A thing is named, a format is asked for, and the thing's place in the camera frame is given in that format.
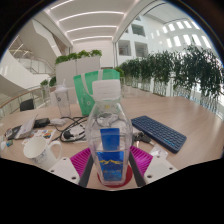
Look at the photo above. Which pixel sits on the glass balustrade with wooden rail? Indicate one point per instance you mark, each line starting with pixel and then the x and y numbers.
pixel 16 96

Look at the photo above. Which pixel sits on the small white packet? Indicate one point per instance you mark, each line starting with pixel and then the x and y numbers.
pixel 159 150

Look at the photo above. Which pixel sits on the flat round red coaster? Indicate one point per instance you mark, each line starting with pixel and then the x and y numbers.
pixel 128 176

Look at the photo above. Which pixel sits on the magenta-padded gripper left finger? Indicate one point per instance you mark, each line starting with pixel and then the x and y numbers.
pixel 70 166

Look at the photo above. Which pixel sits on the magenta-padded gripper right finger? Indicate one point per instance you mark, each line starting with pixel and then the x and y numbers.
pixel 156 166

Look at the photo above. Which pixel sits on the small black box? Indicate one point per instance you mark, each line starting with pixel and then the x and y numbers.
pixel 41 122

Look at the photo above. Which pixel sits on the ceiling light strips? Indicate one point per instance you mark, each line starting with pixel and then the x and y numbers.
pixel 90 14

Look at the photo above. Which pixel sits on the clear blue-labelled water bottle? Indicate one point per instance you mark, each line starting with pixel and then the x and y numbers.
pixel 110 133

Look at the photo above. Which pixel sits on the dark blue keyboard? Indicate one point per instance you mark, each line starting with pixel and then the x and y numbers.
pixel 160 133

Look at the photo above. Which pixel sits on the clear shaker bottle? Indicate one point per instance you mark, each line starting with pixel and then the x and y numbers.
pixel 62 101

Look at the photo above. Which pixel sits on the white cabinet topped with plants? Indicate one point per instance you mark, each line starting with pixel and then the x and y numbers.
pixel 78 70

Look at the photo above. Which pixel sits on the black chair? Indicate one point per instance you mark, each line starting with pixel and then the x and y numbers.
pixel 26 105

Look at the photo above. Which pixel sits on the green hedge planter row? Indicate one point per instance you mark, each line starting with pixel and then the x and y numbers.
pixel 180 71

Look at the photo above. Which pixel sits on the white mug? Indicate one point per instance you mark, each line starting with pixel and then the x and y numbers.
pixel 38 151

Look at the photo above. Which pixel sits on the white charger block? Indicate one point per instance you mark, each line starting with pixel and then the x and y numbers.
pixel 58 122

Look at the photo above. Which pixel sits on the green tote bag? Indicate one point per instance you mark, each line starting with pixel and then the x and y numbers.
pixel 83 93

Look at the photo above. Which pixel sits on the colourful sticker sheet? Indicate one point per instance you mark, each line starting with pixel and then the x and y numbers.
pixel 40 135

